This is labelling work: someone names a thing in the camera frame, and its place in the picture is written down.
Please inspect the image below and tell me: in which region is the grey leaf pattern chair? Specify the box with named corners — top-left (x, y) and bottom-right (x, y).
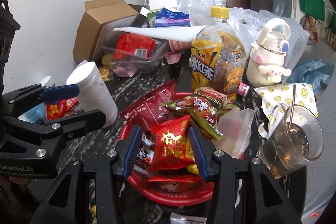
top-left (301, 75), bottom-right (336, 223)

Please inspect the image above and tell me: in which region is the blue round humidifier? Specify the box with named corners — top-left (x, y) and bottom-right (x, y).
top-left (18, 103), bottom-right (47, 123)

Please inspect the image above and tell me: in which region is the white paper towel roll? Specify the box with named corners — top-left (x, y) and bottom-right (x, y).
top-left (66, 60), bottom-right (118, 127)

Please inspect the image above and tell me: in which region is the cream cartoon water bottle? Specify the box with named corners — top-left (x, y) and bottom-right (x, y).
top-left (246, 18), bottom-right (291, 88)

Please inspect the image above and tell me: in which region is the red snack packets pile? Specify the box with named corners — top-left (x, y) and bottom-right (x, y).
top-left (46, 98), bottom-right (78, 121)

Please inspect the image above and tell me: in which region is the clear plastic tray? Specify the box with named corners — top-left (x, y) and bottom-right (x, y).
top-left (101, 40), bottom-right (169, 76)

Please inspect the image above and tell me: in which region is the white black snack packet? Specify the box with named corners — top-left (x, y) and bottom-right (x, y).
top-left (170, 212), bottom-right (207, 224)
top-left (135, 133), bottom-right (156, 169)

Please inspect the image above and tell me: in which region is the smiley face paper bag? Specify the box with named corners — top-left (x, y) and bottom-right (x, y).
top-left (253, 83), bottom-right (318, 139)

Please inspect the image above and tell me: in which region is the red plastic basket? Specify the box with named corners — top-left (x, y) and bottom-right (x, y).
top-left (120, 88), bottom-right (214, 206)

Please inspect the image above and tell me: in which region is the yellow peanut snack bag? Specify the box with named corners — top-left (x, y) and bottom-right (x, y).
top-left (98, 67), bottom-right (110, 82)

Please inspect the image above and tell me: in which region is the blue tissue pack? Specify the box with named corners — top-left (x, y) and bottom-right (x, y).
top-left (154, 8), bottom-right (190, 28)

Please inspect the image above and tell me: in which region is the red gold snack packet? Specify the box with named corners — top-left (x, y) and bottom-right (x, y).
top-left (145, 173), bottom-right (203, 193)
top-left (148, 115), bottom-right (195, 172)

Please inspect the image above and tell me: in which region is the green tote bag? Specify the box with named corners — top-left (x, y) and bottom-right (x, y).
top-left (299, 0), bottom-right (325, 22)
top-left (329, 12), bottom-right (336, 34)

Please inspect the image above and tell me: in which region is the iced tea bottle yellow cap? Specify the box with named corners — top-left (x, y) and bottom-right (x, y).
top-left (190, 6), bottom-right (247, 102)

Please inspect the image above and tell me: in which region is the dark red snack bag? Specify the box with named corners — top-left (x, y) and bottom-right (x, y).
top-left (119, 79), bottom-right (175, 132)

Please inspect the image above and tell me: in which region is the brown cardboard box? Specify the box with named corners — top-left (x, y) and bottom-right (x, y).
top-left (73, 0), bottom-right (146, 64)

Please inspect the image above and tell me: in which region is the yellow black snack bag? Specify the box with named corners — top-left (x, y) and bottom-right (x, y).
top-left (185, 136), bottom-right (199, 176)

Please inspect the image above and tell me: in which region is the red bag in tray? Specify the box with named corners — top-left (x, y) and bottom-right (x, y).
top-left (114, 33), bottom-right (155, 60)

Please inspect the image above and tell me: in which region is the white foam board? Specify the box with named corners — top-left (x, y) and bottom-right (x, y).
top-left (113, 26), bottom-right (205, 43)

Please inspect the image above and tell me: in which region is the clear zip plastic bag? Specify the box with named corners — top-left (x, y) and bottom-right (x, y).
top-left (212, 109), bottom-right (255, 159)

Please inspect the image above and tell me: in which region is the glass cup with tea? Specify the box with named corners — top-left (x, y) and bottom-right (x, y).
top-left (257, 105), bottom-right (323, 178)

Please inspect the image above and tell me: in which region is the brown cereal snack bag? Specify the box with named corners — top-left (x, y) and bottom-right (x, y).
top-left (162, 87), bottom-right (240, 140)

